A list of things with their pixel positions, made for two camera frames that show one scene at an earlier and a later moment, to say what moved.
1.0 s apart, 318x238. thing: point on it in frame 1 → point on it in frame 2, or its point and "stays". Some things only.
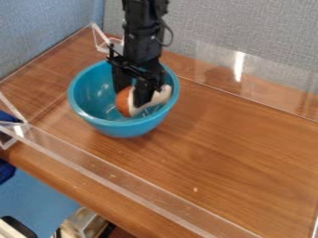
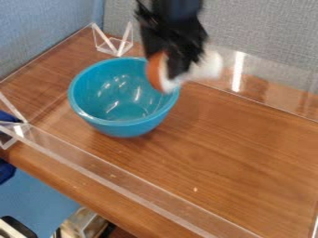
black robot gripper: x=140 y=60 → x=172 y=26
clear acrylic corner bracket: x=103 y=42 stays
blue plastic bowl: x=94 y=101 stays
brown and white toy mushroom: x=126 y=104 → x=206 y=68
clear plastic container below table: x=83 y=224 stays
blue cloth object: x=9 y=169 stays
